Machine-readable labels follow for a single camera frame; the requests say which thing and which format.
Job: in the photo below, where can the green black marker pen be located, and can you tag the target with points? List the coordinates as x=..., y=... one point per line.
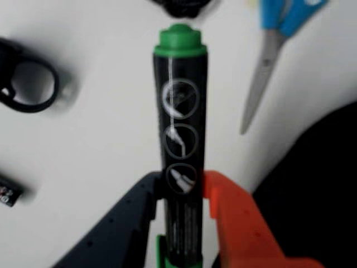
x=181, y=139

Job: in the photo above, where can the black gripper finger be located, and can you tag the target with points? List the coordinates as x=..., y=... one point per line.
x=111, y=237

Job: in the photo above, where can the black AA battery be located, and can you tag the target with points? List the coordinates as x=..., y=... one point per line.
x=8, y=192

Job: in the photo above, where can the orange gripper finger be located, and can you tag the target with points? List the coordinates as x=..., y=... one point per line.
x=245, y=231

